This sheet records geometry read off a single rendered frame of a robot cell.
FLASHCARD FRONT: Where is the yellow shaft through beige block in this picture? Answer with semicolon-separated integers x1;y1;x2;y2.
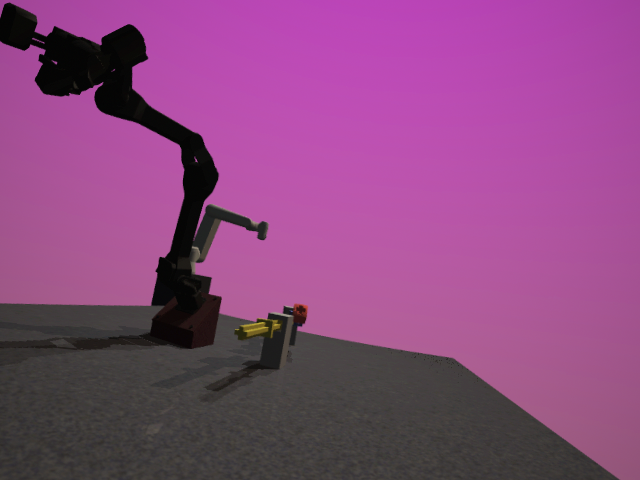
234;312;294;370

